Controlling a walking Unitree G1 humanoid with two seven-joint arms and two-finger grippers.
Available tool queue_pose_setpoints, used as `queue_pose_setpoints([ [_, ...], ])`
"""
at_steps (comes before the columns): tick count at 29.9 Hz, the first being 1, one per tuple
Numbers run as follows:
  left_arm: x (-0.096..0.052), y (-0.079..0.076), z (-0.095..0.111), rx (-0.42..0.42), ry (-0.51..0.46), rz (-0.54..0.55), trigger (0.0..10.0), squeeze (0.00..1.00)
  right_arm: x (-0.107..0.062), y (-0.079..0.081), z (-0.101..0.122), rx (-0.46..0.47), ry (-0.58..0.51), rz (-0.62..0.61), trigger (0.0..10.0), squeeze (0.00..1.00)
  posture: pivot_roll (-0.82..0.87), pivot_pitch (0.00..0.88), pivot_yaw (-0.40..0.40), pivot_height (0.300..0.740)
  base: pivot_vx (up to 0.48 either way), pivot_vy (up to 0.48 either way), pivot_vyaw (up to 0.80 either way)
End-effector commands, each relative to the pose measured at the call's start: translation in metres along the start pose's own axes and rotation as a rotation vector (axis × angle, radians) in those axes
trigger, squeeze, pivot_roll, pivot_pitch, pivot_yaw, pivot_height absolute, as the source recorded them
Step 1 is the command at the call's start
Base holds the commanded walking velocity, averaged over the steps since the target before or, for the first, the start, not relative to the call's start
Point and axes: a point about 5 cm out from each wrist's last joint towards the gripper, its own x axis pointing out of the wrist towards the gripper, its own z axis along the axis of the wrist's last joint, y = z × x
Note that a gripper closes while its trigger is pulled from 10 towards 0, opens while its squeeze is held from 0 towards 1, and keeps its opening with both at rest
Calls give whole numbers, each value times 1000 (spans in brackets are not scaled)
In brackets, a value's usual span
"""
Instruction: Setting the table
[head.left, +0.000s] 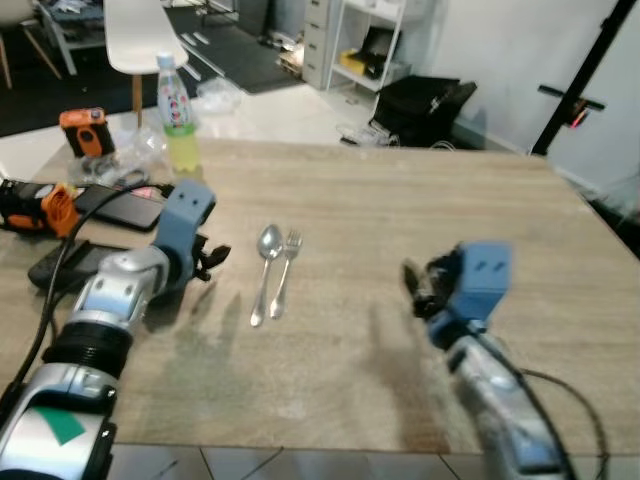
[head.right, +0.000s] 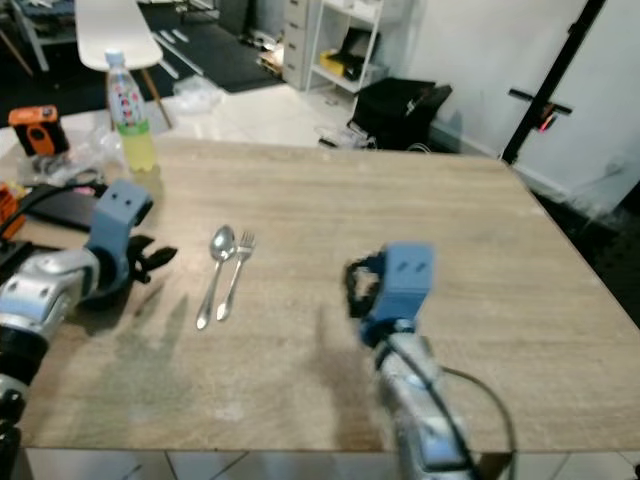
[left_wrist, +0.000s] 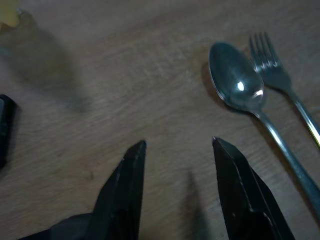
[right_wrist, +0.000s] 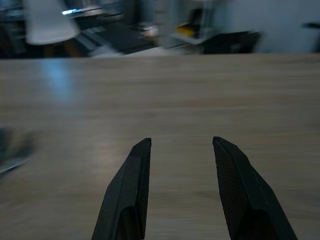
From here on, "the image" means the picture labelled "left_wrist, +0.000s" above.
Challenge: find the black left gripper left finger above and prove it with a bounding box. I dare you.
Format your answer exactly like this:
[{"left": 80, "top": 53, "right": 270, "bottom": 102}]
[{"left": 17, "top": 140, "right": 147, "bottom": 240}]

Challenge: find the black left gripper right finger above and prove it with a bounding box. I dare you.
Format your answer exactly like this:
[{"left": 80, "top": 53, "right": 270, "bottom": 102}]
[{"left": 212, "top": 136, "right": 296, "bottom": 240}]

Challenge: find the silver metal spoon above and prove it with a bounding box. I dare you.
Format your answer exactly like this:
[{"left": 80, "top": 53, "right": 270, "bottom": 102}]
[{"left": 208, "top": 41, "right": 320, "bottom": 221}]

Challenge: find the silver metal fork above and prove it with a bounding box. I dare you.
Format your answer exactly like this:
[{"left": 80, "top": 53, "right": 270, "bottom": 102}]
[{"left": 249, "top": 31, "right": 320, "bottom": 150}]

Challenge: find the black rectangular object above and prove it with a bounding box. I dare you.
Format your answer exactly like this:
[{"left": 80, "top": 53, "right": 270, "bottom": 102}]
[{"left": 0, "top": 94, "right": 21, "bottom": 171}]

